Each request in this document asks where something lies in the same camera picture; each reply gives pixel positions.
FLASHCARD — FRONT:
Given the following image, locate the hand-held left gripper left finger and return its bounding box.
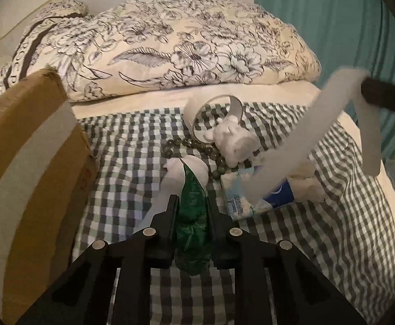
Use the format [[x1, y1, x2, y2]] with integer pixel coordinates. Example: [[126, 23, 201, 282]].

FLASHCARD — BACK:
[[15, 194, 180, 325]]

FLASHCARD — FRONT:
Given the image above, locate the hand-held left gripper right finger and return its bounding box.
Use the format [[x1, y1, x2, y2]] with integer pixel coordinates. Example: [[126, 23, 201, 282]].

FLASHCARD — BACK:
[[206, 193, 367, 325]]

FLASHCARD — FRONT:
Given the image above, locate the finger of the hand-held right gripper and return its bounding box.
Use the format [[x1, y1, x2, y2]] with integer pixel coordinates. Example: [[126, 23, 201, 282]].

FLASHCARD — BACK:
[[360, 77, 395, 120]]

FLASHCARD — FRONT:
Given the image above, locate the green foil packet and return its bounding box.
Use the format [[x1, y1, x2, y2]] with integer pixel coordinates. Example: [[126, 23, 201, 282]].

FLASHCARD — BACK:
[[174, 157, 212, 275]]

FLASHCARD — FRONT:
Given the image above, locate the blue tissue packet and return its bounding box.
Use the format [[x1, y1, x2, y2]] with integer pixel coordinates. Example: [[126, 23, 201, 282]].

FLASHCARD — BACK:
[[220, 166, 296, 218]]

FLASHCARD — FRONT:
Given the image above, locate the dark green bead bracelet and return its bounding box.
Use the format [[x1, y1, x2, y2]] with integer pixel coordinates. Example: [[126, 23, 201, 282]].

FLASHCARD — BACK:
[[164, 137, 240, 180]]

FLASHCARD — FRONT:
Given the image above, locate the white paper strip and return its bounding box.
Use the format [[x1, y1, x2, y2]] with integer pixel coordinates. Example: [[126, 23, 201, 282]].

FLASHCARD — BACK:
[[248, 68, 383, 208]]

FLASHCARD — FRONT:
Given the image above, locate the white tape roll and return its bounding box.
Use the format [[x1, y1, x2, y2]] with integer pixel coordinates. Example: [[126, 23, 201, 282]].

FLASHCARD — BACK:
[[184, 95, 244, 143]]

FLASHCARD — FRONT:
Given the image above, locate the brown cardboard box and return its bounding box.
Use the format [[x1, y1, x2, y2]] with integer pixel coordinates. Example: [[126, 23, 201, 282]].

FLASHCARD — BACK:
[[0, 68, 100, 325]]

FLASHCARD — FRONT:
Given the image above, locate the crumpled white tissue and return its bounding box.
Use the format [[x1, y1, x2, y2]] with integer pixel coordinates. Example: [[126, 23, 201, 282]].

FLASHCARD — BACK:
[[163, 156, 209, 190]]

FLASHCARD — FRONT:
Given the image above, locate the white plush toy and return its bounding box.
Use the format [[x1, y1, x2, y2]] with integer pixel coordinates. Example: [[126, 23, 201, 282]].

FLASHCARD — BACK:
[[202, 115, 261, 168]]

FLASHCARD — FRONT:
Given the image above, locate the teal curtain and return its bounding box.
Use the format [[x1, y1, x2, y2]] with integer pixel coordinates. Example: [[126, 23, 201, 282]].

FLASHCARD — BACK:
[[253, 0, 395, 116]]

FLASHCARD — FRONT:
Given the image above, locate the green checked cloth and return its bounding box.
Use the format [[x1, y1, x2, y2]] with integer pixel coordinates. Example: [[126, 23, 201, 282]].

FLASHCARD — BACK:
[[71, 103, 395, 325]]

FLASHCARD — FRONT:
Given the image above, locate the floral duvet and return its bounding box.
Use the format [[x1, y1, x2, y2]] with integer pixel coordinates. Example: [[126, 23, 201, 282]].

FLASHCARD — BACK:
[[0, 0, 322, 104]]

